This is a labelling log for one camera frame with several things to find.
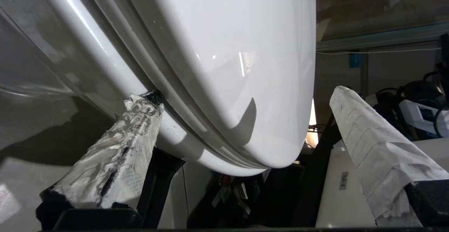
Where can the white toilet bowl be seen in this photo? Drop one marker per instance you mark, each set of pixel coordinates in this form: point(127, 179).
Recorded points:
point(105, 49)

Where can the blue wall tag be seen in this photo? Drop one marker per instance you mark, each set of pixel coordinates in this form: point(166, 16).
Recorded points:
point(355, 60)

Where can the white toilet seat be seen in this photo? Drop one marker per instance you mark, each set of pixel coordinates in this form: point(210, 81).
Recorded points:
point(165, 84)

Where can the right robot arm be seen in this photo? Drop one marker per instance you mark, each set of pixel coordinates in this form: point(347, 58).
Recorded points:
point(419, 90)

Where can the grey metal rail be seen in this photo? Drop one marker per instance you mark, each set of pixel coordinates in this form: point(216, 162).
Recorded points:
point(382, 37)

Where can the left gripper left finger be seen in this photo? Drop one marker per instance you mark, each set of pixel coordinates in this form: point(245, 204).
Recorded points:
point(115, 154)

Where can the white toilet lid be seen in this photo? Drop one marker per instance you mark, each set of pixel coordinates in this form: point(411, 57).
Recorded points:
point(224, 60)

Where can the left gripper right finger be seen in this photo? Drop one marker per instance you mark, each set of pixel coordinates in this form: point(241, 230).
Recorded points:
point(379, 147)

